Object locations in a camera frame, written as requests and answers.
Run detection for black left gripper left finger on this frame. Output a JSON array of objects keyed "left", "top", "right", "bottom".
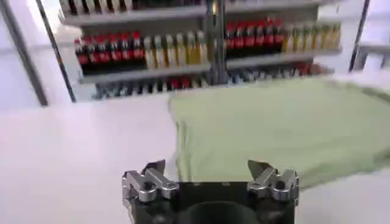
[{"left": 121, "top": 159, "right": 180, "bottom": 209}]

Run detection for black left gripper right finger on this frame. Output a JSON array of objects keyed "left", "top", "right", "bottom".
[{"left": 246, "top": 159, "right": 300, "bottom": 206}]

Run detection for pale green cloth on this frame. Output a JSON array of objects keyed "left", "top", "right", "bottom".
[{"left": 168, "top": 78, "right": 390, "bottom": 190}]

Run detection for shelf rack with bottles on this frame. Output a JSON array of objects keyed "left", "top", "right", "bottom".
[{"left": 58, "top": 0, "right": 344, "bottom": 100}]

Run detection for thin black slanted pole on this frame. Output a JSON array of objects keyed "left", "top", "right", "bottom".
[
  {"left": 35, "top": 0, "right": 77, "bottom": 103},
  {"left": 348, "top": 0, "right": 371, "bottom": 73}
]

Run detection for grey white side rack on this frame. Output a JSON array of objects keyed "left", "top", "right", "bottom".
[{"left": 353, "top": 0, "right": 390, "bottom": 71}]

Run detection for dark slanted metal pole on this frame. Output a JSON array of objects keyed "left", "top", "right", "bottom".
[{"left": 0, "top": 0, "right": 49, "bottom": 107}]

